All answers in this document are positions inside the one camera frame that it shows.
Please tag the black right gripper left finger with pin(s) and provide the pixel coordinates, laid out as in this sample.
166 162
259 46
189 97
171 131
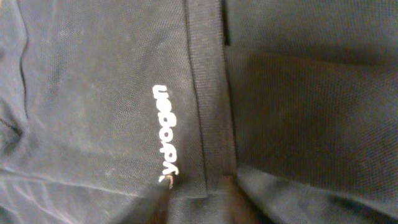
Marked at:
153 207

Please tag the black t-shirt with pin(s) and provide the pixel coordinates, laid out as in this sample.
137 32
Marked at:
297 100

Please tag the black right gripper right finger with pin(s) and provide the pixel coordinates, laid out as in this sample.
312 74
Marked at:
238 207

